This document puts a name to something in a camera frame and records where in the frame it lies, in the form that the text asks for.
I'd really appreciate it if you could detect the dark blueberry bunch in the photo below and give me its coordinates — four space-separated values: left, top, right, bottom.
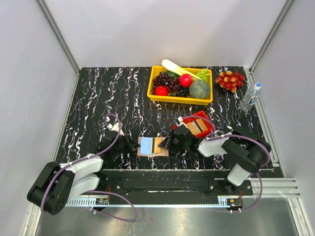
168 88 189 98

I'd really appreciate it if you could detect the purple grape bunch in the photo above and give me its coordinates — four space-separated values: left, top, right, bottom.
151 71 182 95

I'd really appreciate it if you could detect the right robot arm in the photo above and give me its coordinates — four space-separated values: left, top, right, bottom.
158 116 272 195

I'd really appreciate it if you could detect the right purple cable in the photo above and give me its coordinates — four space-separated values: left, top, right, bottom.
181 115 271 213

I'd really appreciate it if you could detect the green cantaloupe melon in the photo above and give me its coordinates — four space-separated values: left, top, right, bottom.
189 80 211 99

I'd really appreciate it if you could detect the red apple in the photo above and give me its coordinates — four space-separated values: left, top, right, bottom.
179 74 193 88

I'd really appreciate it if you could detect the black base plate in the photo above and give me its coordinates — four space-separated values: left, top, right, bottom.
96 170 253 196

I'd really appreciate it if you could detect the red tomato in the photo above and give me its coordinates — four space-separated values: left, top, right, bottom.
155 86 169 96

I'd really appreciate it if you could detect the red lychee bunch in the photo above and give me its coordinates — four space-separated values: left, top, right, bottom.
215 70 245 93

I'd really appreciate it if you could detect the red plastic bin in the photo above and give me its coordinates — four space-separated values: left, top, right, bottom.
173 111 215 139

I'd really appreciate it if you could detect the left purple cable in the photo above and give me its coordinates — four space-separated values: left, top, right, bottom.
40 113 139 222

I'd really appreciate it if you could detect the purple cable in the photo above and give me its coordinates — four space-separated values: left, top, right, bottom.
181 115 271 213
40 113 139 222

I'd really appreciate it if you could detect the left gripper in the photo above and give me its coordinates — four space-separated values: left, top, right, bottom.
111 132 140 156

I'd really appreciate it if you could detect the pink leather card holder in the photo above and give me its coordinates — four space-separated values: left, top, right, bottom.
137 137 169 157

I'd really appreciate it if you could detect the clear water bottle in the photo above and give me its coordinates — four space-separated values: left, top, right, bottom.
239 83 261 113

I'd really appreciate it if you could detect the green lettuce leaf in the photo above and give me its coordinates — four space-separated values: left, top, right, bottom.
197 68 210 82

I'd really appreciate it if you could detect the gold credit card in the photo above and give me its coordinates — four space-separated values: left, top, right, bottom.
187 118 208 136
151 137 168 155

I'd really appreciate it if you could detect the white leek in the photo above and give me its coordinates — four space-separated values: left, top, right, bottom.
161 59 201 81

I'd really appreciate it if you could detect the yellow plastic tray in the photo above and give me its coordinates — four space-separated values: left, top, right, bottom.
147 65 213 106

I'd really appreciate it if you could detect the gold credit card in bin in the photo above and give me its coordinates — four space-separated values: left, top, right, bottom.
187 118 208 136

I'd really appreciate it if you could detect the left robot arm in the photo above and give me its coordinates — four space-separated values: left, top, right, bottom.
27 122 140 215

